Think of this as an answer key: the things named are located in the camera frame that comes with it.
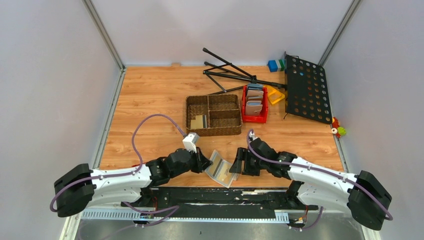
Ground black perforated music stand desk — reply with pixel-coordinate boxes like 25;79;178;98
284;54;333;124

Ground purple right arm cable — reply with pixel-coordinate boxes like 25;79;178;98
246;129;394;232

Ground card holders in red bin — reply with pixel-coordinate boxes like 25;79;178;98
245;83;264;116

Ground red plastic bin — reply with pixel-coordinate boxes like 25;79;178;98
241;83;269;124

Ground yellow transparent tray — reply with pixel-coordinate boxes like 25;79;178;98
265;85;286;105

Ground gold credit cards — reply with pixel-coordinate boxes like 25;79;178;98
190;114;208;130

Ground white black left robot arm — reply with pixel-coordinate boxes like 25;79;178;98
50;148;213;218

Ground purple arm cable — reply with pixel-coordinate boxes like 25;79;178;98
246;129;394;232
49;113;183;233

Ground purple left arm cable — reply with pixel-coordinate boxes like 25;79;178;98
49;113;183;233

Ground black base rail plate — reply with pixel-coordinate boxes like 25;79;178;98
131;187;319;219

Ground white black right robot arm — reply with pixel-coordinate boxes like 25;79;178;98
231;137;393;231

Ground white card holder wallet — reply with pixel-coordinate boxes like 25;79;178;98
205;149;237;188

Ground black folding music stand legs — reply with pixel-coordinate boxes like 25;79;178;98
202;47;288;96

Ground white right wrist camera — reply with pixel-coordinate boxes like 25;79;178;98
248;131;258;141

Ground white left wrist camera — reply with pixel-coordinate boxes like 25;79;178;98
182;132;200;153

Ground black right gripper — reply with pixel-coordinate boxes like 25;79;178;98
229;148;268;177

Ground gold card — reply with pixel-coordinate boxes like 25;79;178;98
209;155;233;185

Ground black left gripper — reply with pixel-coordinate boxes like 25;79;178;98
170;146;214;179

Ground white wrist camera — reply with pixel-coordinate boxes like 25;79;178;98
248;131;258;141
182;132;200;153

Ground blue green toy block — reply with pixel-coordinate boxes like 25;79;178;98
267;59;286;73

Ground brown wicker divided basket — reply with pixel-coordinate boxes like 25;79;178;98
185;94;242;137

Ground red green small toy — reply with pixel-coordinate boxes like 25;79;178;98
331;117;347;139

